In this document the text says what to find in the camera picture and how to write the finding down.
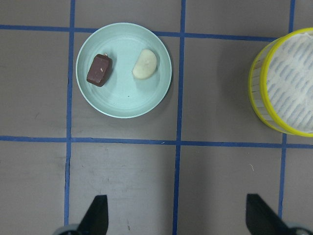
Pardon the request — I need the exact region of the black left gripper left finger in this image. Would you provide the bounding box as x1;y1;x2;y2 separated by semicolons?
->
77;195;108;232

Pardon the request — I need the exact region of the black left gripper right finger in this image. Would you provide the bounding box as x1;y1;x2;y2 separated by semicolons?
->
246;194;290;235

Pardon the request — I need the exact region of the white steamed bun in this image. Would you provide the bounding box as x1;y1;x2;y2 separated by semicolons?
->
132;49;157;79

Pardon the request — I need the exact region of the yellow steamer with paper liner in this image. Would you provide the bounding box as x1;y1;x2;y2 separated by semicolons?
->
248;28;313;137

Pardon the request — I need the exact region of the light green plate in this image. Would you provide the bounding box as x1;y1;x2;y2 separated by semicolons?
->
76;23;172;118

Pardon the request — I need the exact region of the brown chocolate bun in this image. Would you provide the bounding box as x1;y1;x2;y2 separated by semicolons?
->
87;54;112;87

